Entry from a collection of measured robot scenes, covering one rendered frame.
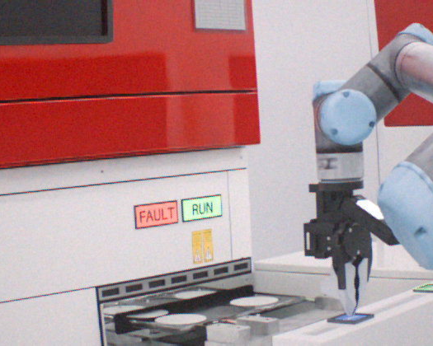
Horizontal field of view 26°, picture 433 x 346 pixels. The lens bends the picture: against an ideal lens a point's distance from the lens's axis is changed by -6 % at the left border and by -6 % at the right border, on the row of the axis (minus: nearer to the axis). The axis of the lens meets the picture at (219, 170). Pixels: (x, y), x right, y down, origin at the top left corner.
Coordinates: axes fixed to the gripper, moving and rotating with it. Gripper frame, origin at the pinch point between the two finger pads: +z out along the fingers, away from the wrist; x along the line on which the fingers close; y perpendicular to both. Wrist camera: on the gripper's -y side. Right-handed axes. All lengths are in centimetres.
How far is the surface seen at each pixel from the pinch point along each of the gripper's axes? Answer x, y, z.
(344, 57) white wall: -285, 207, -59
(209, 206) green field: -29, 58, -12
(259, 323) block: -12.3, 31.2, 7.7
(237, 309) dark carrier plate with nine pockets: -23, 46, 8
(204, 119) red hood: -24, 54, -30
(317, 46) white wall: -262, 207, -63
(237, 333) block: -4.3, 29.2, 7.8
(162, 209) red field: -15, 58, -13
